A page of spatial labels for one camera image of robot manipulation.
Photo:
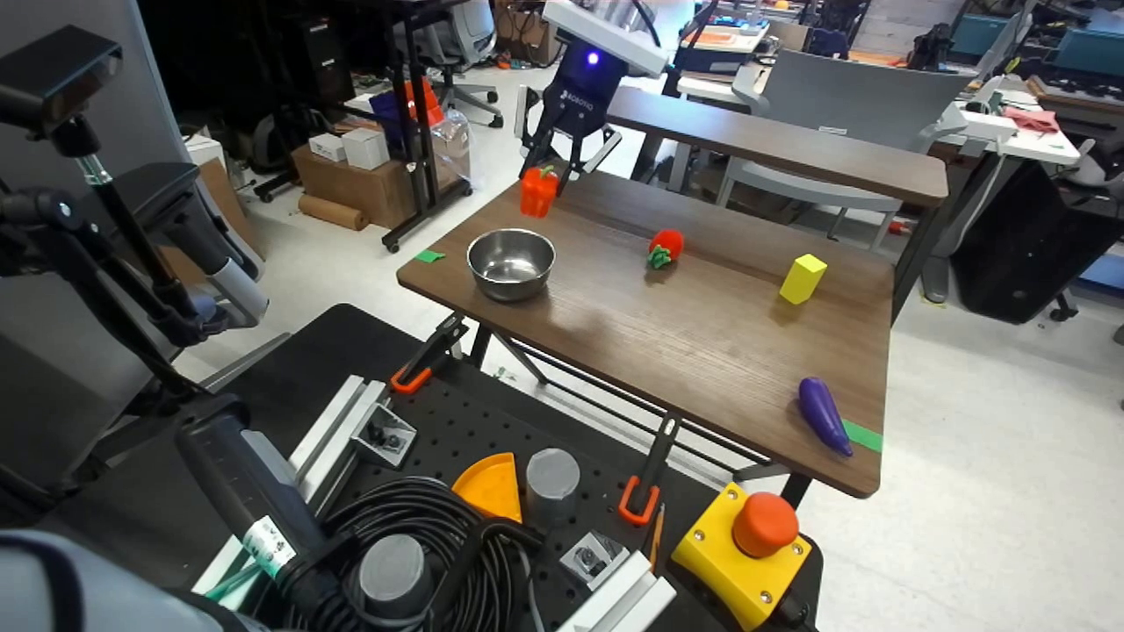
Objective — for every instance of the yellow block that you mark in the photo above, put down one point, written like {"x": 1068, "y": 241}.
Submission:
{"x": 803, "y": 280}

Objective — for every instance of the long brown table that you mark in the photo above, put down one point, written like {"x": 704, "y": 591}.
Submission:
{"x": 773, "y": 141}

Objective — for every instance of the orange toy pepper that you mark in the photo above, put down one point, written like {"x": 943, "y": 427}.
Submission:
{"x": 540, "y": 193}

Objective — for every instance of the black floor stand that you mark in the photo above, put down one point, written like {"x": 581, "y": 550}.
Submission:
{"x": 417, "y": 141}

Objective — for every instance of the black post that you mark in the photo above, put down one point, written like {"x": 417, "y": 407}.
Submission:
{"x": 240, "y": 474}

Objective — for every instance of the black perforated robot table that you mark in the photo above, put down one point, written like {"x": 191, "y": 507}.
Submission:
{"x": 469, "y": 414}

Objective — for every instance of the small metal bracket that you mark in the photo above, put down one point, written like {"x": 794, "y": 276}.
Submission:
{"x": 385, "y": 437}
{"x": 594, "y": 560}

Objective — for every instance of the black office chair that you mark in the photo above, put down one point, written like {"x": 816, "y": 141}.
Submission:
{"x": 1031, "y": 241}

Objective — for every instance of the aluminium extrusion rail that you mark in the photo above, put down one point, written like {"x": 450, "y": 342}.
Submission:
{"x": 619, "y": 596}
{"x": 338, "y": 427}

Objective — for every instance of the dark gripper body blue light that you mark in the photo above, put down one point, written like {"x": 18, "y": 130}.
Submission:
{"x": 581, "y": 93}

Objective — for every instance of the cardboard box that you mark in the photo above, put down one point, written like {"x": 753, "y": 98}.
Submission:
{"x": 352, "y": 182}

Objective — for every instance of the white desk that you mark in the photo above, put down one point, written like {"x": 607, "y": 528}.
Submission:
{"x": 1022, "y": 127}

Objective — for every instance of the yellow emergency stop red button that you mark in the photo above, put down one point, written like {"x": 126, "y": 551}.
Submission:
{"x": 742, "y": 555}

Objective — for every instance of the orange wedge piece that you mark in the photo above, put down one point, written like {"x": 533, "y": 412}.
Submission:
{"x": 494, "y": 489}

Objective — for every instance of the silver metal bowl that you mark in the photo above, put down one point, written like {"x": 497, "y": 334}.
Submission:
{"x": 512, "y": 263}

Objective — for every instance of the purple toy eggplant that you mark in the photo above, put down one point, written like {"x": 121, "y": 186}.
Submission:
{"x": 823, "y": 414}

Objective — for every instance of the green tape strip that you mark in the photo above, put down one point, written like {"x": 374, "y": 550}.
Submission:
{"x": 432, "y": 255}
{"x": 867, "y": 437}

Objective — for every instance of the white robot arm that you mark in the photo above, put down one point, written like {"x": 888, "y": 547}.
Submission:
{"x": 601, "y": 34}

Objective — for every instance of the red toy tomato green stem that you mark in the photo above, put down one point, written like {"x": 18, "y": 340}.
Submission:
{"x": 667, "y": 248}

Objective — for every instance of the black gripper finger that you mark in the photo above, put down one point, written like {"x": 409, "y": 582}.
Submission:
{"x": 591, "y": 151}
{"x": 540, "y": 141}

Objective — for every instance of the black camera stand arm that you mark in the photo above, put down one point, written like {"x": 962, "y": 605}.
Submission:
{"x": 111, "y": 251}

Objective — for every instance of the black camera on stand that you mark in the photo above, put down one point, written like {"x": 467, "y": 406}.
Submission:
{"x": 55, "y": 70}

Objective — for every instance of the grey cylinder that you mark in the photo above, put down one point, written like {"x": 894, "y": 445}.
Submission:
{"x": 552, "y": 478}

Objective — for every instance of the grey round knob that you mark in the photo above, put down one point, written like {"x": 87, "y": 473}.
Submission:
{"x": 393, "y": 570}

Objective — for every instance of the wooden table board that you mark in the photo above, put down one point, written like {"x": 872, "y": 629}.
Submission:
{"x": 704, "y": 334}

